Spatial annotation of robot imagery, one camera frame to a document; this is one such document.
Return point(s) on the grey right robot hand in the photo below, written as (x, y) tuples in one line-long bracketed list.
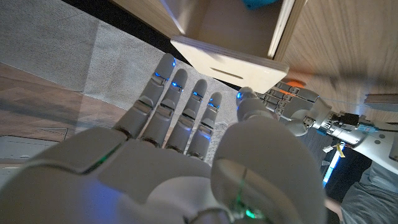
[(140, 180)]

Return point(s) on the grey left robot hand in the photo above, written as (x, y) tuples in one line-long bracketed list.
[(301, 102)]

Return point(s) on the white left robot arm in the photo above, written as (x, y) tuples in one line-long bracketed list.
[(379, 143)]

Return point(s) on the wooden drawer with red front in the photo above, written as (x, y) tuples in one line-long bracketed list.
[(230, 28)]

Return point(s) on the orange ball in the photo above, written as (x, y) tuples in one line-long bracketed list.
[(295, 84)]

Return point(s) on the wooden box with slot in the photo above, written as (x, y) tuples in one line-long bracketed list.
[(230, 65)]

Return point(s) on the person's leg in jeans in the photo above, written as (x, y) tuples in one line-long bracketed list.
[(373, 199)]

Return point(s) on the printed backdrop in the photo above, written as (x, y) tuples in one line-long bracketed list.
[(46, 46)]

